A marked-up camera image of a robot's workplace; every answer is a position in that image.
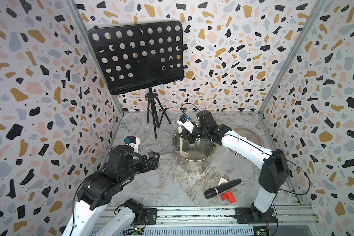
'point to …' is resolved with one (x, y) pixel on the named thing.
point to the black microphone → (213, 191)
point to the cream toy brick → (222, 180)
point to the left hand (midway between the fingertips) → (153, 156)
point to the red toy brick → (229, 195)
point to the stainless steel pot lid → (250, 134)
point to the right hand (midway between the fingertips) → (180, 133)
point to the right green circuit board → (260, 230)
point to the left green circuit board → (137, 231)
